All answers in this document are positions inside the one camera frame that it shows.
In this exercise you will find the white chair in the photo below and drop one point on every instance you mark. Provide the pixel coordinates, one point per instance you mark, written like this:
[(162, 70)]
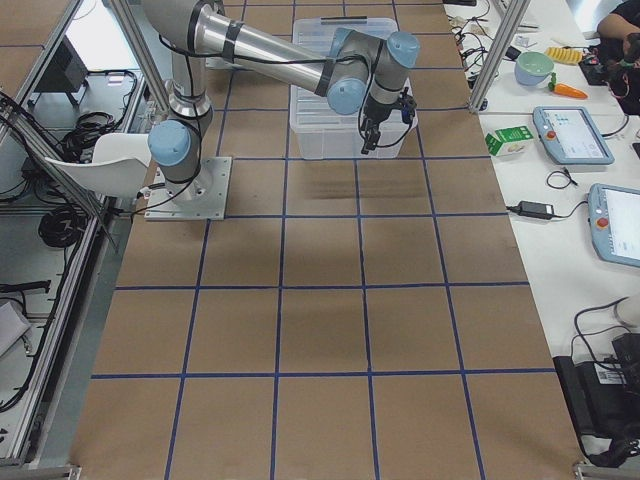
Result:
[(118, 167)]

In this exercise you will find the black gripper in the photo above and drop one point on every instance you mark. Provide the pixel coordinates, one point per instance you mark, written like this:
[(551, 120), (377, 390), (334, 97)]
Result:
[(375, 113)]

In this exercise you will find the green bowl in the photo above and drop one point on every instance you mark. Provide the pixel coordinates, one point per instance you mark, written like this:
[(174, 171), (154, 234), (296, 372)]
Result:
[(532, 68)]

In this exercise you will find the black box latch handle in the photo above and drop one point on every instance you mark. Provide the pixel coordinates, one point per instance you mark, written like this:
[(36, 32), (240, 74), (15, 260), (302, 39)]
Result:
[(345, 20)]

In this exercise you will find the clear plastic box lid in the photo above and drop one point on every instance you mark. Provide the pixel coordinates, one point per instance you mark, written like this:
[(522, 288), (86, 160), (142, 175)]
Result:
[(363, 65)]

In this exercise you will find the teach pendant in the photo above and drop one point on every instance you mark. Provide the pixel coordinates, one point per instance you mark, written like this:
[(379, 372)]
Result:
[(614, 223), (570, 136)]

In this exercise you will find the black power adapter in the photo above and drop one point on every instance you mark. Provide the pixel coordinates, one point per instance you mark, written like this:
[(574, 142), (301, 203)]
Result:
[(536, 210)]

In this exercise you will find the yellow toy corn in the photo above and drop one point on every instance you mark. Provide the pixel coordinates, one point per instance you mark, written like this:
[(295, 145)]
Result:
[(564, 55)]

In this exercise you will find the near teach pendant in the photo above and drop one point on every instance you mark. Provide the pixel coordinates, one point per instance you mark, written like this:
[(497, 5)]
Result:
[(614, 223)]

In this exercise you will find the aluminium frame post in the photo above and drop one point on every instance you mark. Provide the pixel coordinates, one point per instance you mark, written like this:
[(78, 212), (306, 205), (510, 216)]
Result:
[(504, 35)]

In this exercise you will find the far teach pendant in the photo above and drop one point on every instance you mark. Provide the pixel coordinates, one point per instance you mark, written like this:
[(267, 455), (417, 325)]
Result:
[(570, 136)]

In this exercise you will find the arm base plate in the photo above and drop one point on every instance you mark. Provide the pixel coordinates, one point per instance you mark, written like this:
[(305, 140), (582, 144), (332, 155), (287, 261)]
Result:
[(205, 198)]

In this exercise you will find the toy carrot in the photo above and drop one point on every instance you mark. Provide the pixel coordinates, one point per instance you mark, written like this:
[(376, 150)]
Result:
[(565, 90)]

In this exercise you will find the clear plastic storage box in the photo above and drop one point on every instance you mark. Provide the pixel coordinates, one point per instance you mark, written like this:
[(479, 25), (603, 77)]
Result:
[(322, 133)]

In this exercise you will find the green white carton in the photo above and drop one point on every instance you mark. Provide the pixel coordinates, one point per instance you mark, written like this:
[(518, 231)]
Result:
[(508, 141)]

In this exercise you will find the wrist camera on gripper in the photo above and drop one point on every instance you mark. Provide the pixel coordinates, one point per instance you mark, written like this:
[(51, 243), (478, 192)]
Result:
[(407, 107)]

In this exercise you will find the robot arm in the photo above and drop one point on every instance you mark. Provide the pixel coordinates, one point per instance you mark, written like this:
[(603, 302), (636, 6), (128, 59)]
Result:
[(194, 30)]

